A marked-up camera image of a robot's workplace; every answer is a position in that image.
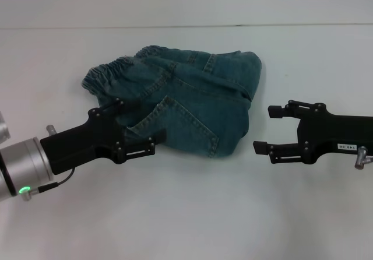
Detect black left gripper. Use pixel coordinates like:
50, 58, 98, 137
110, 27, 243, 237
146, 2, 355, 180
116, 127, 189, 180
39, 98, 168, 176

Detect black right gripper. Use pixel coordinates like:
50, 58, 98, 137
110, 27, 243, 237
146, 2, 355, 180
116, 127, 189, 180
252, 99, 373, 166

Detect blue denim shorts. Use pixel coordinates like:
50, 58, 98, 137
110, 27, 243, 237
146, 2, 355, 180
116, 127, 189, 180
81, 46, 262, 160

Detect dark left arm cable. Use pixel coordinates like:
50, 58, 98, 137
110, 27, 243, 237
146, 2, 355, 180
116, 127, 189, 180
22, 166, 77, 202

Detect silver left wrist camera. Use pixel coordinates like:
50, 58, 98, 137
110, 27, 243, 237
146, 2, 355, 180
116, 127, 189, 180
0, 111, 12, 145

